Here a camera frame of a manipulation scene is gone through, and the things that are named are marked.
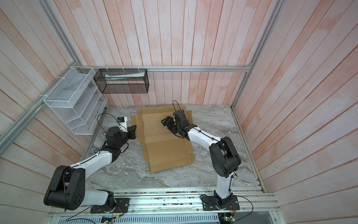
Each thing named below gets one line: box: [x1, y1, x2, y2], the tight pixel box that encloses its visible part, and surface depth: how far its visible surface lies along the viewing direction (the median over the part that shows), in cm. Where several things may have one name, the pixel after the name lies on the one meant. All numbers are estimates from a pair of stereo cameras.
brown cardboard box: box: [130, 105, 196, 173], surface depth 94 cm
